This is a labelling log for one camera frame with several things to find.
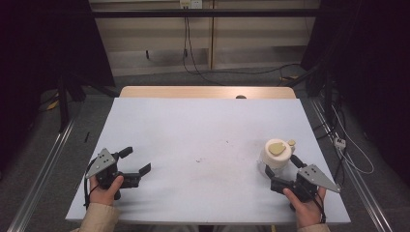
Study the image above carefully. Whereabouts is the black floor cable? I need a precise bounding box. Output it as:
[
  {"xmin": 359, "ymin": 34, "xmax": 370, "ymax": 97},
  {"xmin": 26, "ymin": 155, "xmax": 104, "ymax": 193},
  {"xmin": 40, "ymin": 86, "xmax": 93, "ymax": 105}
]
[{"xmin": 182, "ymin": 15, "xmax": 302, "ymax": 87}]

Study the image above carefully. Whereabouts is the person's left hand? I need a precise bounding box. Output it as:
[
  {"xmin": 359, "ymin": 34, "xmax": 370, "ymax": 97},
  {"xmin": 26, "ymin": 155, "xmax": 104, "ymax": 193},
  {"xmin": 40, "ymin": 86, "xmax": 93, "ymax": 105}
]
[{"xmin": 88, "ymin": 175, "xmax": 125, "ymax": 208}]

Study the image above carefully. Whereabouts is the white floor cable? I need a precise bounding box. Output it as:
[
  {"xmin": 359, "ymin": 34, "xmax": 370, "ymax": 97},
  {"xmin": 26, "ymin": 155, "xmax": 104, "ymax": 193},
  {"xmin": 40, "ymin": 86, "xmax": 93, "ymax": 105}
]
[{"xmin": 331, "ymin": 105, "xmax": 375, "ymax": 176}]

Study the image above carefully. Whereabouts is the black horizontal bar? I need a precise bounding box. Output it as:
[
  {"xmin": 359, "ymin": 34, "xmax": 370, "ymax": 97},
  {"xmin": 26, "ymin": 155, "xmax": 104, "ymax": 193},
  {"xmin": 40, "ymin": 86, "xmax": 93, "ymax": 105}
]
[{"xmin": 91, "ymin": 8, "xmax": 323, "ymax": 18}]

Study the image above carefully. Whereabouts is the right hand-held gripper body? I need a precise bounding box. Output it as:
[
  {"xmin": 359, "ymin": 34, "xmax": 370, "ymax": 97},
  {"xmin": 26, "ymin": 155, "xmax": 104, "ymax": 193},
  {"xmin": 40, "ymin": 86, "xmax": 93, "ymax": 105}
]
[{"xmin": 269, "ymin": 163, "xmax": 341, "ymax": 203}]

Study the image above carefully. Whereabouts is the right hand-held gripper black cable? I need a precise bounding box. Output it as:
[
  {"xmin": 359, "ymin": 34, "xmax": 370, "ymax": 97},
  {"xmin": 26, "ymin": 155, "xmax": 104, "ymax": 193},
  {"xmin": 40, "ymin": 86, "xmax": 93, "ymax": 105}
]
[{"xmin": 312, "ymin": 192, "xmax": 327, "ymax": 224}]

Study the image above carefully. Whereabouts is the white wall socket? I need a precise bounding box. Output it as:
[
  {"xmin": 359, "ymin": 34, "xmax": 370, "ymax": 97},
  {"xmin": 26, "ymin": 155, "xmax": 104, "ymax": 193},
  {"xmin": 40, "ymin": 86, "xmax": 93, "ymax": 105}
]
[{"xmin": 179, "ymin": 0, "xmax": 204, "ymax": 10}]

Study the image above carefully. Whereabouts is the wooden table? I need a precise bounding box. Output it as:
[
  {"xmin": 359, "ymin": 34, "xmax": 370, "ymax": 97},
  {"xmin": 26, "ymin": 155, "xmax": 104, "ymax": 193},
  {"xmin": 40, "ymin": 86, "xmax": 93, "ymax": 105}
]
[{"xmin": 118, "ymin": 85, "xmax": 297, "ymax": 100}]

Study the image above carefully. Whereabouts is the black curtain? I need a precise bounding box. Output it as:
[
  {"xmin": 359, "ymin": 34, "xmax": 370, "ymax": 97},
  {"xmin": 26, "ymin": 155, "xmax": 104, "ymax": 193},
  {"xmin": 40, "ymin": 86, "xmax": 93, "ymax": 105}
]
[
  {"xmin": 0, "ymin": 0, "xmax": 116, "ymax": 177},
  {"xmin": 301, "ymin": 0, "xmax": 410, "ymax": 187}
]

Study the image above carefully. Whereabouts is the person's right hand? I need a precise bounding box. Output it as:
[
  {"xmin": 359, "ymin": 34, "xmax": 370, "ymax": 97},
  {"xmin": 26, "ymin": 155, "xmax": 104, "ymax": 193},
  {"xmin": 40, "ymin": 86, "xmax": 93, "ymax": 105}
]
[{"xmin": 282, "ymin": 187, "xmax": 328, "ymax": 230}]

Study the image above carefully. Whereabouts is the left hand-held gripper black cable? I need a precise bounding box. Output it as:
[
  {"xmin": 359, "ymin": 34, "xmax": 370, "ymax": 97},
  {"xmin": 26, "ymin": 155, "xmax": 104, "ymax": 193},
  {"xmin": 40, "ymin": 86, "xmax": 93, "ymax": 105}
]
[{"xmin": 82, "ymin": 157, "xmax": 99, "ymax": 210}]

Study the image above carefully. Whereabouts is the metal floor rail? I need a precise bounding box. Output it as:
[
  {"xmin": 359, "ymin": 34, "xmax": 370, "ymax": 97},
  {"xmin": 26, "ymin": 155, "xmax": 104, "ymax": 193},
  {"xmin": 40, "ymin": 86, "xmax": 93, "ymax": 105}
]
[
  {"xmin": 309, "ymin": 98, "xmax": 394, "ymax": 232},
  {"xmin": 7, "ymin": 118, "xmax": 77, "ymax": 232}
]

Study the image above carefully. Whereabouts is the hand-held gripper black cable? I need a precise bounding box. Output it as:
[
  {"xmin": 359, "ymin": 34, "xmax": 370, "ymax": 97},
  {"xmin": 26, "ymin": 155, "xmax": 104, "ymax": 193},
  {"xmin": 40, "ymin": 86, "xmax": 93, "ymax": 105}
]
[
  {"xmin": 82, "ymin": 157, "xmax": 99, "ymax": 210},
  {"xmin": 312, "ymin": 192, "xmax": 327, "ymax": 224}
]

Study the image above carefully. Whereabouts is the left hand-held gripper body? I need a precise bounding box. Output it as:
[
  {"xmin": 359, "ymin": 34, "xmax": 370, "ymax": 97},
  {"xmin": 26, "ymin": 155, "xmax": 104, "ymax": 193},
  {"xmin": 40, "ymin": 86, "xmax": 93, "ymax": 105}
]
[{"xmin": 85, "ymin": 147, "xmax": 143, "ymax": 201}]

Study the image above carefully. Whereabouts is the white board table cover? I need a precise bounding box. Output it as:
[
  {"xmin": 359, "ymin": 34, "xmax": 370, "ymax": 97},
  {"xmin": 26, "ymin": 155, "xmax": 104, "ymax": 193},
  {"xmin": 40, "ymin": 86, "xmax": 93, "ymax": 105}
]
[{"xmin": 65, "ymin": 97, "xmax": 352, "ymax": 225}]

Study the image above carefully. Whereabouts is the clear bottle with cream lid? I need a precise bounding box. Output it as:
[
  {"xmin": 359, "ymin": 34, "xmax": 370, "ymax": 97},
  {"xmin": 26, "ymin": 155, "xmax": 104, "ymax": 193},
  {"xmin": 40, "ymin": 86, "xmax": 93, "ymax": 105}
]
[{"xmin": 257, "ymin": 138, "xmax": 297, "ymax": 179}]

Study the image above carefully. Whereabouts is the black metal stand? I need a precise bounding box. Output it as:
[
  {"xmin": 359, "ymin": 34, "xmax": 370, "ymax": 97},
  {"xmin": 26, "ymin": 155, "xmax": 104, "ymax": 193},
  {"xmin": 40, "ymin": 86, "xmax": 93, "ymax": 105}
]
[{"xmin": 56, "ymin": 72, "xmax": 121, "ymax": 133}]

